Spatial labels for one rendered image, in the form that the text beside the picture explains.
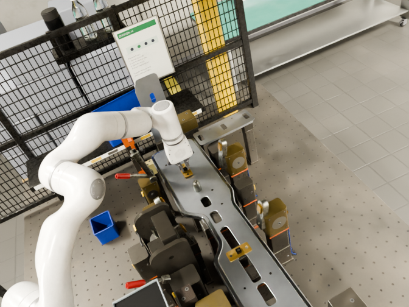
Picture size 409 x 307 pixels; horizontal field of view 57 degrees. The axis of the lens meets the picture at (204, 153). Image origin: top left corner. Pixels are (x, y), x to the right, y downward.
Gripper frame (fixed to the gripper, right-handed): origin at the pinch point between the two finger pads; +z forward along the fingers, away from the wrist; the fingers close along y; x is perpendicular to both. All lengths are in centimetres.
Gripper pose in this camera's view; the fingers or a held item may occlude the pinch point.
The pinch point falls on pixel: (184, 165)
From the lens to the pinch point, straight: 157.2
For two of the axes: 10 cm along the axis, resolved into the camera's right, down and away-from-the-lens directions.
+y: 8.8, -4.4, 1.8
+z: 2.2, 7.1, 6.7
